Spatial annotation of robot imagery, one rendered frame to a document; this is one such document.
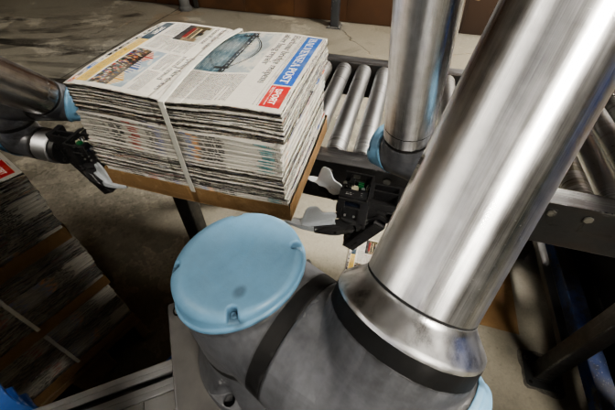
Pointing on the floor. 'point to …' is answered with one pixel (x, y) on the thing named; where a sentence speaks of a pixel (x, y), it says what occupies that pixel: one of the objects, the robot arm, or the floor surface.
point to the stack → (50, 297)
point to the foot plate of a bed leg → (538, 378)
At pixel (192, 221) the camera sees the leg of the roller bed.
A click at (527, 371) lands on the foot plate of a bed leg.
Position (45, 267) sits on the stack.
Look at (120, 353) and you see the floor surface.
